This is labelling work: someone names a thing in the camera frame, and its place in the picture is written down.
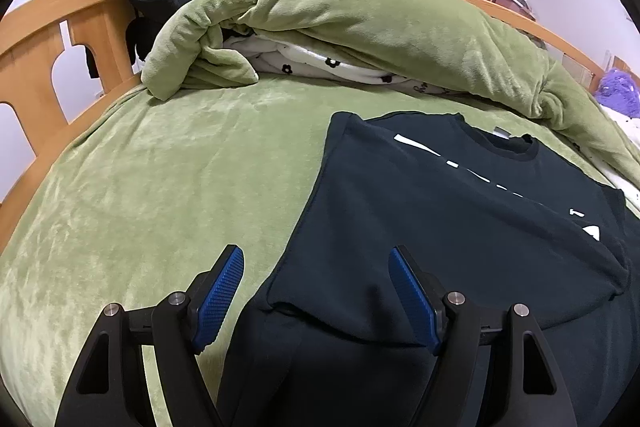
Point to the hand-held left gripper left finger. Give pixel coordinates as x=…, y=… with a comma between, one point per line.
x=220, y=292

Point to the green plush comforter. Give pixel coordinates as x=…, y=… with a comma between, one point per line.
x=375, y=17

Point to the dark cloth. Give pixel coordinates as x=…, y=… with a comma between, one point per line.
x=320, y=382

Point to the wooden bed frame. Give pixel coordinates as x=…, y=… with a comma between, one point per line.
x=30, y=47

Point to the white floral quilt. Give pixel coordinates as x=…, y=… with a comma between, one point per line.
x=325, y=62

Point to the dark t-shirt with white print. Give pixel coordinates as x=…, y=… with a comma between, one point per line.
x=425, y=217

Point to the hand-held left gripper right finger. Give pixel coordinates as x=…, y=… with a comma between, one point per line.
x=410, y=292

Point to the green plush bed sheet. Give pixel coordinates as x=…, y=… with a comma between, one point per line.
x=175, y=187

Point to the brown box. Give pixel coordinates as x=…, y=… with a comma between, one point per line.
x=515, y=3

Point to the purple plush toy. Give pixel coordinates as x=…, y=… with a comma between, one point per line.
x=620, y=87

